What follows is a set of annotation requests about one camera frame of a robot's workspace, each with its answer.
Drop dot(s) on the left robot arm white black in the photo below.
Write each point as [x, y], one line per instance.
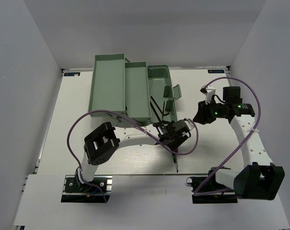
[101, 144]

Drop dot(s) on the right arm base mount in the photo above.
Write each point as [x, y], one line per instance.
[221, 195]

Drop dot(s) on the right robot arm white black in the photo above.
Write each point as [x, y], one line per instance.
[260, 178]

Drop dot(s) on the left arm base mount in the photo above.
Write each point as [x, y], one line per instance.
[74, 193]

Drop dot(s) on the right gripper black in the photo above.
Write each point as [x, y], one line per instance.
[202, 116]

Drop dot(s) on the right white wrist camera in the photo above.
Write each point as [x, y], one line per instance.
[209, 92]

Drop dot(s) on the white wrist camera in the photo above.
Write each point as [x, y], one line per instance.
[189, 123]
[209, 92]

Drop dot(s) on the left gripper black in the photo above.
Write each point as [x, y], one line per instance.
[175, 143]

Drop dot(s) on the blue table label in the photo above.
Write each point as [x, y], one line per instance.
[72, 74]
[216, 71]

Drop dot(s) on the right blue table label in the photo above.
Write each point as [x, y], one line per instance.
[216, 71]

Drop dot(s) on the black green precision screwdriver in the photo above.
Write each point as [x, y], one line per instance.
[175, 166]

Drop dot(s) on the green toolbox with clear lid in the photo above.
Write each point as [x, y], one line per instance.
[134, 89]

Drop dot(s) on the left blue table label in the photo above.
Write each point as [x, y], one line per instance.
[72, 74]

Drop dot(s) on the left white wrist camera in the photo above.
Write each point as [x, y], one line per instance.
[189, 123]

